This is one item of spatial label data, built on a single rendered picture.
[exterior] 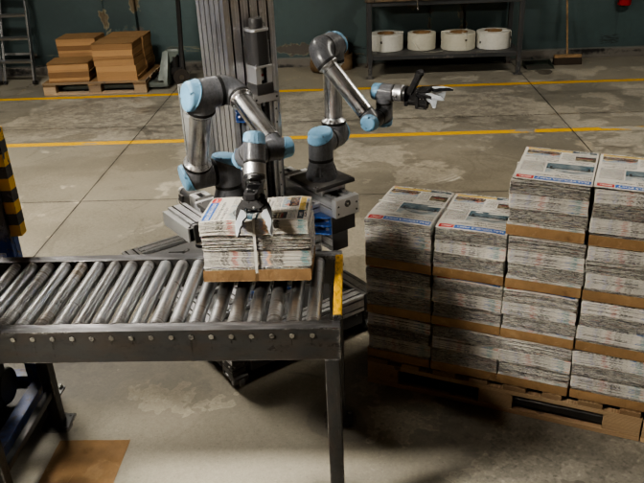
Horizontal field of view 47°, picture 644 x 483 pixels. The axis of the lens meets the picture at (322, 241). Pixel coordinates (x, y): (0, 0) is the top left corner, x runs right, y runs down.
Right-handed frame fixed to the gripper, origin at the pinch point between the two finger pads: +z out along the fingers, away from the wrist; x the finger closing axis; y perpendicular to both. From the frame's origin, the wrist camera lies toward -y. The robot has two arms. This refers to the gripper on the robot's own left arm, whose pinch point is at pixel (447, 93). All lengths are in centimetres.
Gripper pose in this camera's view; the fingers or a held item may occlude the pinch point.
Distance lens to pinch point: 326.2
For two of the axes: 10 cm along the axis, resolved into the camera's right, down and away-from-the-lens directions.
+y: 1.0, 8.4, 5.4
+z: 8.8, 1.8, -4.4
